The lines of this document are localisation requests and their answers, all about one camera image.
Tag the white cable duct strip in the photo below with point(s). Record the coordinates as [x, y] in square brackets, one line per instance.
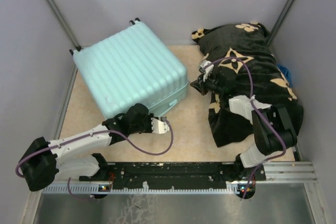
[101, 188]

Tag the aluminium frame rail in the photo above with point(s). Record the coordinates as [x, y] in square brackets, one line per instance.
[298, 172]

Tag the black floral fleece blanket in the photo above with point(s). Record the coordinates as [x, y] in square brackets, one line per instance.
[241, 51]

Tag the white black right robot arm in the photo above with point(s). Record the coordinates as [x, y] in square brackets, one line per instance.
[233, 116]

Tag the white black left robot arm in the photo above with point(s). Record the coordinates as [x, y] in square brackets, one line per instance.
[41, 162]

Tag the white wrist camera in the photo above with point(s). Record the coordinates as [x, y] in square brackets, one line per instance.
[159, 125]
[205, 69]

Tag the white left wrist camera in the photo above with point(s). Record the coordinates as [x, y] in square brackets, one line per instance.
[159, 125]

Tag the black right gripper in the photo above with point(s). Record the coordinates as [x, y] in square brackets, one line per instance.
[200, 85]

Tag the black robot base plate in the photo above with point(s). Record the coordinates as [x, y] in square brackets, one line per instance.
[184, 175]

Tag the yellow and blue garment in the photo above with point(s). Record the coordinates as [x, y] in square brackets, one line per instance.
[286, 73]

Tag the light teal hardshell suitcase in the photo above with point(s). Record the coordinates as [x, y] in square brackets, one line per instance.
[132, 66]

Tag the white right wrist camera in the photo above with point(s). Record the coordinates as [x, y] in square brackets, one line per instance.
[205, 69]

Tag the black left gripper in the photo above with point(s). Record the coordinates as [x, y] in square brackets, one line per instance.
[148, 119]

